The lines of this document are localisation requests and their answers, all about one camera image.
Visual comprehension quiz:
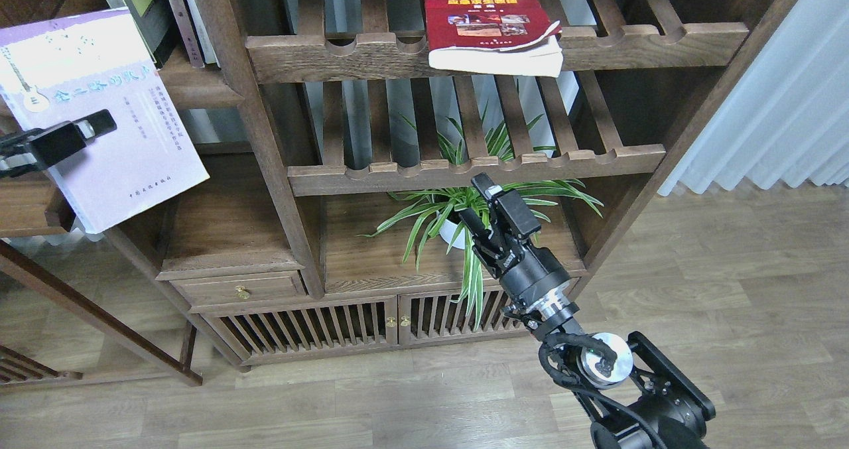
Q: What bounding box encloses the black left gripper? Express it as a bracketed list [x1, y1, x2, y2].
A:
[1, 109, 117, 178]

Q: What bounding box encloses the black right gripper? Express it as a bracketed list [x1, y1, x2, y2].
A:
[459, 173, 572, 317]

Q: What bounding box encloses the pale lavender cover book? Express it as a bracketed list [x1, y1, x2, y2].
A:
[1, 8, 208, 233]

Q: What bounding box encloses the black yellow-green cover book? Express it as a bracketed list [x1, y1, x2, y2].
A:
[106, 0, 180, 69]

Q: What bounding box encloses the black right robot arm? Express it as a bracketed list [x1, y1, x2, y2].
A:
[460, 173, 716, 448]

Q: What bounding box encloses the green spider plant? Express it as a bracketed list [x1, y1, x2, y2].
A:
[366, 117, 604, 323]

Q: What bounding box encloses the white plant pot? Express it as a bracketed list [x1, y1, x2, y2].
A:
[438, 212, 474, 253]

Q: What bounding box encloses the wooden side furniture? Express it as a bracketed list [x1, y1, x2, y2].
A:
[2, 174, 203, 387]

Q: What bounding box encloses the dark wooden bookshelf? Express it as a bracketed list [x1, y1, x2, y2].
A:
[0, 0, 820, 373]

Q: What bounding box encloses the white spine upright book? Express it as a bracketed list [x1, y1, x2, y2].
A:
[186, 0, 218, 66]

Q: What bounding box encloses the red cover book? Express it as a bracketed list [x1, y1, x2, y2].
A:
[424, 0, 564, 78]

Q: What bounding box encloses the white pleated curtain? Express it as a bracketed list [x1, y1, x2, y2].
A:
[658, 0, 848, 196]

